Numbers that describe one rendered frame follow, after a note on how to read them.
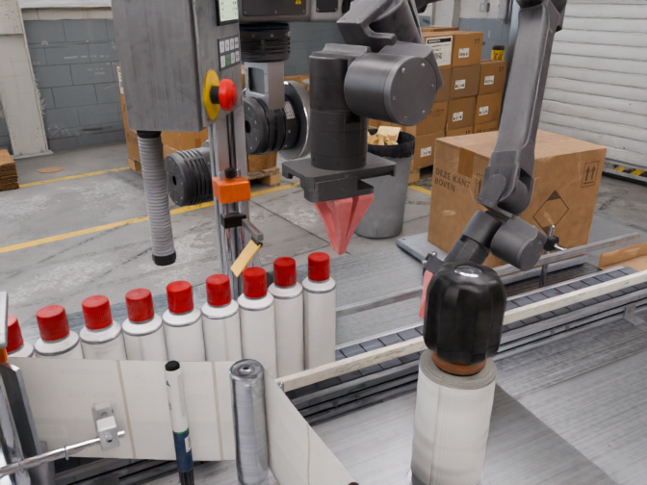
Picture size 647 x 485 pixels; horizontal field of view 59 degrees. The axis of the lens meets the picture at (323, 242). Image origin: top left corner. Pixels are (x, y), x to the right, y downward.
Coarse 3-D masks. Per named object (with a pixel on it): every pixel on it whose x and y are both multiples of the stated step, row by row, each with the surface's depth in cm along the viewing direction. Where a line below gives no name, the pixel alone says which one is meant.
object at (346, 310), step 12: (612, 240) 120; (624, 240) 121; (564, 252) 114; (576, 252) 116; (540, 264) 112; (420, 288) 100; (372, 300) 96; (384, 300) 97; (396, 300) 98; (336, 312) 93; (348, 312) 94
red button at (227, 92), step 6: (222, 84) 68; (228, 84) 68; (234, 84) 69; (210, 90) 69; (216, 90) 69; (222, 90) 68; (228, 90) 68; (234, 90) 69; (210, 96) 69; (216, 96) 69; (222, 96) 68; (228, 96) 68; (234, 96) 69; (216, 102) 69; (222, 102) 68; (228, 102) 68; (234, 102) 69; (222, 108) 69; (228, 108) 69
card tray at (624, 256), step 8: (624, 248) 139; (632, 248) 140; (640, 248) 142; (600, 256) 136; (608, 256) 137; (616, 256) 138; (624, 256) 140; (632, 256) 141; (640, 256) 143; (600, 264) 137; (608, 264) 138; (616, 264) 139; (624, 264) 139; (632, 264) 139; (640, 264) 139
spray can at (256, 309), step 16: (256, 272) 79; (256, 288) 78; (240, 304) 80; (256, 304) 79; (272, 304) 81; (240, 320) 81; (256, 320) 79; (272, 320) 81; (256, 336) 80; (272, 336) 82; (256, 352) 82; (272, 352) 83; (272, 368) 84
